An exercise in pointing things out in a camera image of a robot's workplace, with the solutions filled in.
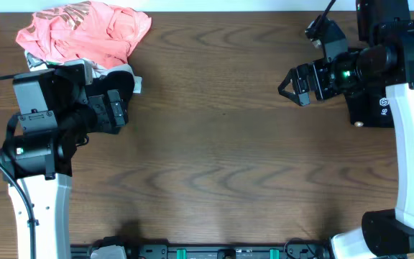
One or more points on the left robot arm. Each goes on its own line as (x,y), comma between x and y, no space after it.
(58,108)

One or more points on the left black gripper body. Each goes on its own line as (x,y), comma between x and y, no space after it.
(113,108)

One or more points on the black t-shirt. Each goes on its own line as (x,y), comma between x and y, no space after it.
(382,116)

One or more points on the black cardigan with gold buttons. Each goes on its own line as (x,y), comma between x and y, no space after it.
(359,105)

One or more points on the pink crumpled shirt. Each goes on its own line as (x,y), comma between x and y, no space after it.
(92,30)

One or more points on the black garment under pile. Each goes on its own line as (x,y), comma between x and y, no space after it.
(77,120)

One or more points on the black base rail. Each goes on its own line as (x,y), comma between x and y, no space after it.
(162,249)

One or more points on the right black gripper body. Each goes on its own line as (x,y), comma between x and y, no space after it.
(338,77)

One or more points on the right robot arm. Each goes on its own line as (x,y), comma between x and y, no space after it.
(378,84)

